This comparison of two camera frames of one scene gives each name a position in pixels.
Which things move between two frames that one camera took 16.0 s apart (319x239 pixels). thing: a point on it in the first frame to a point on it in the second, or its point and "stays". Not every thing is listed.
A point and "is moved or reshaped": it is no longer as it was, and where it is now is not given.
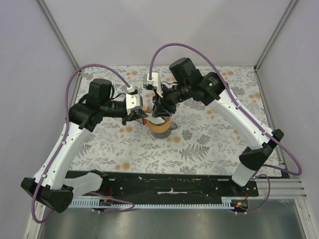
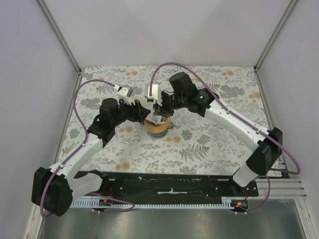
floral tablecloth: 203,143 stays
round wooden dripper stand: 156,128 is moved or reshaped
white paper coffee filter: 154,120 stays
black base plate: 176,184 stays
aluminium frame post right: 281,22 stays
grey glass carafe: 166,134 is moved or reshaped
